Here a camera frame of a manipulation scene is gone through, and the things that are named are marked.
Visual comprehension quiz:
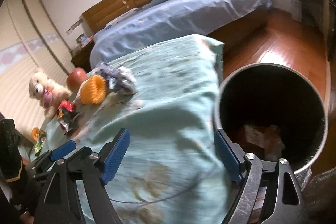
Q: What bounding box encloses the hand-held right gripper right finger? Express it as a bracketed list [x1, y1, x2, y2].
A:
[214, 129, 305, 224]

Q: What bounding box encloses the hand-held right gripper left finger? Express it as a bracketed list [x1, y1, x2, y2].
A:
[34, 128, 131, 224]

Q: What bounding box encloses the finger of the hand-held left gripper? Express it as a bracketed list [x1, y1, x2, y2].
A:
[49, 140, 77, 162]

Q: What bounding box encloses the round metal trash can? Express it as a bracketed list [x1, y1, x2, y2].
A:
[211, 63, 328, 188]

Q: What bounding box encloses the small shiny foil wrapper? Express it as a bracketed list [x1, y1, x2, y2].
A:
[34, 132, 48, 155]

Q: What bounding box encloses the crumpled foil wrapper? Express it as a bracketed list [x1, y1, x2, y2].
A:
[59, 112, 79, 135]

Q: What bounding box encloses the cream teddy bear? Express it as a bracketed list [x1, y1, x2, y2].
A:
[28, 70, 72, 118]

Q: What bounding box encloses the teal floral blanket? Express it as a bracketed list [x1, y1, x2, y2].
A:
[39, 34, 231, 224]

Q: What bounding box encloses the crumpled silver wrapper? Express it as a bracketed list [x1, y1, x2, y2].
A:
[115, 67, 138, 95]

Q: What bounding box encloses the red apple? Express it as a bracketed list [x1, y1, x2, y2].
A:
[66, 68, 88, 90]

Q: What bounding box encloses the dark wooden nightstand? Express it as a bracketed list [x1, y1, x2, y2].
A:
[71, 40, 95, 69]

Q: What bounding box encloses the dark cloth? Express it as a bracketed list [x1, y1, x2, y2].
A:
[302, 169, 336, 224]

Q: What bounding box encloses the cream sliding wardrobe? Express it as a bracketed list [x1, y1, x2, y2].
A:
[0, 0, 76, 130]

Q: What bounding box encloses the wooden headboard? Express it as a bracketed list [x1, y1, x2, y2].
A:
[81, 0, 162, 30]

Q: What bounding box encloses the bed with blue sheet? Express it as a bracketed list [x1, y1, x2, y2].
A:
[89, 0, 272, 69]

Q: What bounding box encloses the black glass cabinet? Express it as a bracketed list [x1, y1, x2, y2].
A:
[323, 0, 336, 62]

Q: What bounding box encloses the wall switch panel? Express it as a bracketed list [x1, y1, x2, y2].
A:
[67, 20, 83, 35]

